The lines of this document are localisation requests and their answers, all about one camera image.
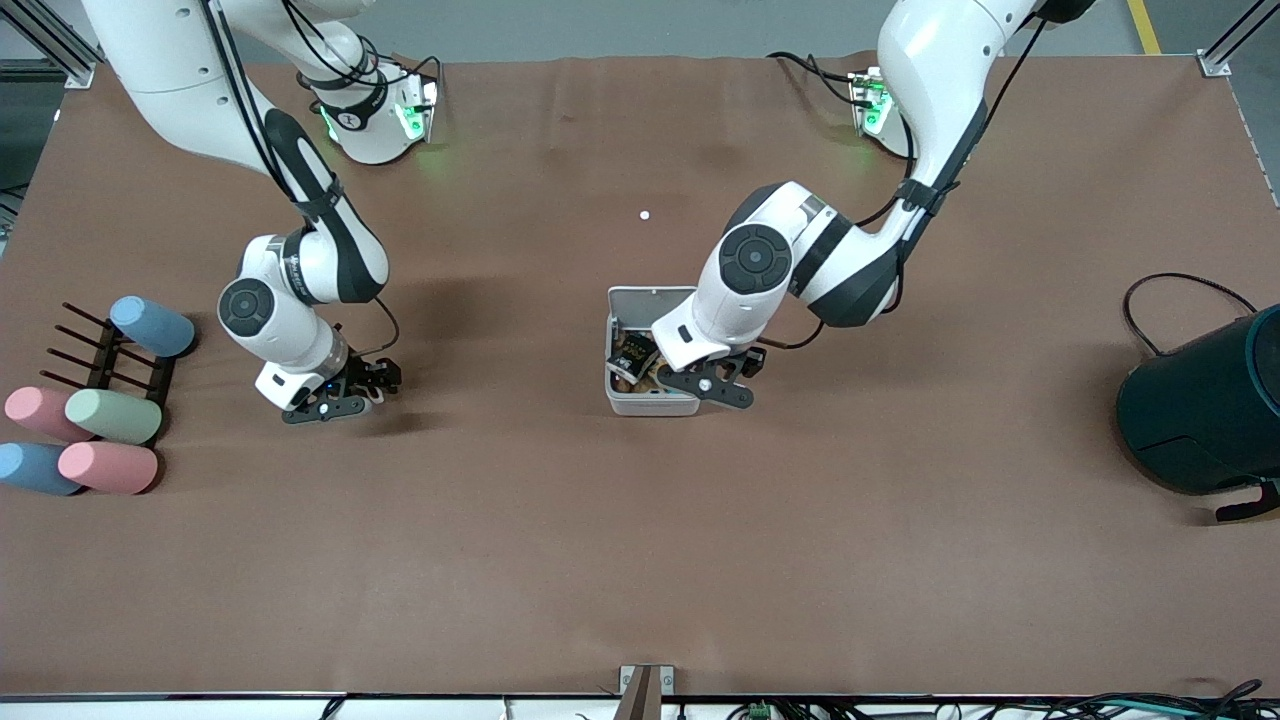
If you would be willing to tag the green connector plug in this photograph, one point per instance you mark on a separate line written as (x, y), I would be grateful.
(760, 711)

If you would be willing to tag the metal bracket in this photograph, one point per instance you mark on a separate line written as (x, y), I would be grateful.
(645, 690)

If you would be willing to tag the dark teal round container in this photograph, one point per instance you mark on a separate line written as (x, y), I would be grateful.
(1200, 410)

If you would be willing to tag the green plastic cup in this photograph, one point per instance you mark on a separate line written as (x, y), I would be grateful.
(115, 416)

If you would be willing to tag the blue plastic cup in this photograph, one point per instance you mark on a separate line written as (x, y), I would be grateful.
(30, 468)
(155, 328)

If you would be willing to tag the black cup rack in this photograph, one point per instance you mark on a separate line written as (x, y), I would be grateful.
(103, 365)

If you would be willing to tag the white lidded trash bin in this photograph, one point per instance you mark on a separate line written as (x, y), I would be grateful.
(650, 405)

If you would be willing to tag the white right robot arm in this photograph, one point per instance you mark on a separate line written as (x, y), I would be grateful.
(160, 70)

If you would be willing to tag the aluminium frame profile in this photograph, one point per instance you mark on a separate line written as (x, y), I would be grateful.
(1218, 62)
(70, 62)

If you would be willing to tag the pink plastic cup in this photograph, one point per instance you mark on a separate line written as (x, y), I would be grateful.
(35, 410)
(108, 467)

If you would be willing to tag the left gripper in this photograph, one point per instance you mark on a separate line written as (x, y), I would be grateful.
(752, 361)

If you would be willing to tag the brown paper table mat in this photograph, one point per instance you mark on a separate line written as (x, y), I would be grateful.
(500, 550)

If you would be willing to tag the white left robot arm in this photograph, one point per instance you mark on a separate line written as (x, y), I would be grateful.
(930, 60)

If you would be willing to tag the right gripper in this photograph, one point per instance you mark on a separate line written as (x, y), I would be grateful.
(366, 377)

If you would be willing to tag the black snack packet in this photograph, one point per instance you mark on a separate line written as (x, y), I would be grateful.
(637, 352)

